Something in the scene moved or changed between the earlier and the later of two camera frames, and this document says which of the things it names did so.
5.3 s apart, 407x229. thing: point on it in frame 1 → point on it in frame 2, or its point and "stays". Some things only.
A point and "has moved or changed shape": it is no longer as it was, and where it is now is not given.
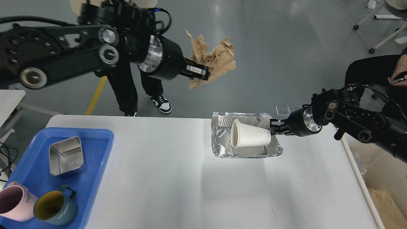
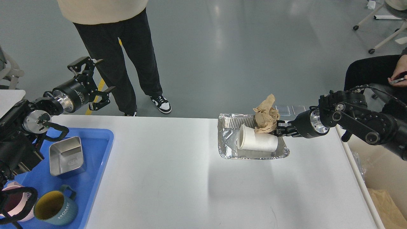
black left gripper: (164, 58) → (72, 93)
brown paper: (219, 61) → (266, 116)
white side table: (9, 100) stays
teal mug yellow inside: (56, 208) stays
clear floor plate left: (283, 110) stays
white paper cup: (243, 134) has moved or changed shape
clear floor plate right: (296, 107) stays
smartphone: (392, 82) stays
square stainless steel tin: (65, 156) stays
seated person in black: (379, 71) stays
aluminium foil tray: (221, 122) has moved or changed shape
